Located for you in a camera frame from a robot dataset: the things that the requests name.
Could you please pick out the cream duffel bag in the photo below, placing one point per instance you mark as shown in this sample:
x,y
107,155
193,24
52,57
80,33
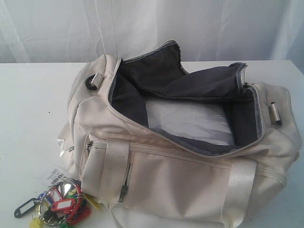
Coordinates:
x,y
108,145

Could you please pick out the colourful key tag bunch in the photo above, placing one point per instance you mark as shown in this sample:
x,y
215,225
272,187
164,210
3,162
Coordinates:
x,y
62,205

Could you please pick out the clear plastic packet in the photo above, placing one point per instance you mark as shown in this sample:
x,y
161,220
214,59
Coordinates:
x,y
192,120

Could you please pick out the white paper barcode tag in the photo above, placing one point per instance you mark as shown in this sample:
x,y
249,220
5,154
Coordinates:
x,y
55,175

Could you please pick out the white backdrop curtain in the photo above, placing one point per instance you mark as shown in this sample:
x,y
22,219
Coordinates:
x,y
206,30

